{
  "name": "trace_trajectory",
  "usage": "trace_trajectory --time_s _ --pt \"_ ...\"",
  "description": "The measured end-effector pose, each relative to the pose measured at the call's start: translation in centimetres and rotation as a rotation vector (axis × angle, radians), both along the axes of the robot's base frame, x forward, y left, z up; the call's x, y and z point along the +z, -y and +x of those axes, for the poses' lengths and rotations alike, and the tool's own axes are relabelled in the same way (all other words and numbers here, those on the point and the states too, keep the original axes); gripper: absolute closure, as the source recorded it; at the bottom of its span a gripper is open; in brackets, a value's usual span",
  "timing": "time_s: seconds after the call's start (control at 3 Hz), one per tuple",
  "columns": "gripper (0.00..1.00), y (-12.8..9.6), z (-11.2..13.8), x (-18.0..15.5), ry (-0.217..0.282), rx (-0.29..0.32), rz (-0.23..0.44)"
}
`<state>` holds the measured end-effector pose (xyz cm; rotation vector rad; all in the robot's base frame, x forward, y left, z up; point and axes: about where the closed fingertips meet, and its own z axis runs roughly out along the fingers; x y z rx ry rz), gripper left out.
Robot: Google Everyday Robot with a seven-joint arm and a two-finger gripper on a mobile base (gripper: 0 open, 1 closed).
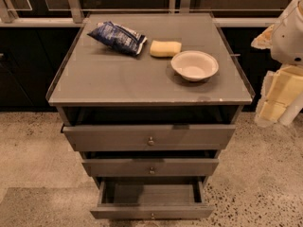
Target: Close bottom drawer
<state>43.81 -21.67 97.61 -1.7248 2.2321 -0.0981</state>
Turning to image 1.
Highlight blue chip bag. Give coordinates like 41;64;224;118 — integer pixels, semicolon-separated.
88;21;147;57

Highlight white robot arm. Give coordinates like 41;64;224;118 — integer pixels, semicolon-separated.
251;0;303;127

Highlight yellow sponge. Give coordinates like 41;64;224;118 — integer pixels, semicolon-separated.
150;41;182;58

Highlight metal railing frame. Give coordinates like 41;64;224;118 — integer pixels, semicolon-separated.
0;0;292;27

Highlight grey bottom drawer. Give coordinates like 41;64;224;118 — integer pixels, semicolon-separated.
91;177;214;220

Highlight grey drawer cabinet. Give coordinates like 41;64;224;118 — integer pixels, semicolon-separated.
45;12;256;187

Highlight white paper bowl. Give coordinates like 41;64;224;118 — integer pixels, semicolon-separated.
170;50;219;81

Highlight grey top drawer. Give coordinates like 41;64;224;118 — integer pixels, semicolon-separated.
62;124;235;151

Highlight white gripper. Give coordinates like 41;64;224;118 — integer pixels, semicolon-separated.
251;0;303;127

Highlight grey drawer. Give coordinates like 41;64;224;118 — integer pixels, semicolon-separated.
62;124;235;151
82;152;219;177
91;177;214;220

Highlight grey middle drawer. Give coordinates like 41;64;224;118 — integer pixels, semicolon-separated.
82;152;219;177

